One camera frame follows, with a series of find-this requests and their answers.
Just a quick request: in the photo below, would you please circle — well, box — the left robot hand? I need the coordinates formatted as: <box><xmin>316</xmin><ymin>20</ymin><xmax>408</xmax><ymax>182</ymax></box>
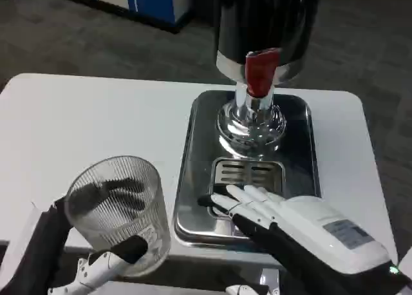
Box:
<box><xmin>9</xmin><ymin>175</ymin><xmax>149</xmax><ymax>295</ymax></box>

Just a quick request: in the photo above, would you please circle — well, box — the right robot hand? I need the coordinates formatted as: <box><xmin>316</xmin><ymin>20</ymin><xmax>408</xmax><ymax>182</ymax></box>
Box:
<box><xmin>196</xmin><ymin>184</ymin><xmax>402</xmax><ymax>295</ymax></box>

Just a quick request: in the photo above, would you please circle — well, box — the clear ribbed glass cup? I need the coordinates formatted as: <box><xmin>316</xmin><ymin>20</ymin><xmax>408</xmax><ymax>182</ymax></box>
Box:
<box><xmin>63</xmin><ymin>155</ymin><xmax>171</xmax><ymax>276</ymax></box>

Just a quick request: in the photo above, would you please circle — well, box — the red dispenser tap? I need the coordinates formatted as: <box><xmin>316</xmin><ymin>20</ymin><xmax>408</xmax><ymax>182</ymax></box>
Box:
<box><xmin>245</xmin><ymin>48</ymin><xmax>279</xmax><ymax>99</ymax></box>

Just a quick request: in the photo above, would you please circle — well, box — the steel drip grid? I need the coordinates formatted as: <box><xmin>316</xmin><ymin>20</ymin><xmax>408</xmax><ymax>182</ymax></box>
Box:
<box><xmin>209</xmin><ymin>157</ymin><xmax>286</xmax><ymax>219</ymax></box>

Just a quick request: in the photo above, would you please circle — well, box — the steel tray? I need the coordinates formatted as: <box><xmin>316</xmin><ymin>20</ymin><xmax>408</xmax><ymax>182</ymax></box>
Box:
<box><xmin>173</xmin><ymin>89</ymin><xmax>323</xmax><ymax>248</ymax></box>

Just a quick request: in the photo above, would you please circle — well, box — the black steel drink dispenser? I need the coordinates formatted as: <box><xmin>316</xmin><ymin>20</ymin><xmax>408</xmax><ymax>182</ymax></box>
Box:
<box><xmin>214</xmin><ymin>0</ymin><xmax>323</xmax><ymax>157</ymax></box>

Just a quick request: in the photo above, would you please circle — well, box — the blue white cabinet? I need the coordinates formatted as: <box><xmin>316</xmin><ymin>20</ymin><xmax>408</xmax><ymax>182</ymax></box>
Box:
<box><xmin>61</xmin><ymin>0</ymin><xmax>196</xmax><ymax>35</ymax></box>

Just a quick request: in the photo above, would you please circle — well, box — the white table frame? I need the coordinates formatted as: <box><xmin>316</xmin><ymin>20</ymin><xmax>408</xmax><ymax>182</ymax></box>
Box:
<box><xmin>96</xmin><ymin>267</ymin><xmax>281</xmax><ymax>295</ymax></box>

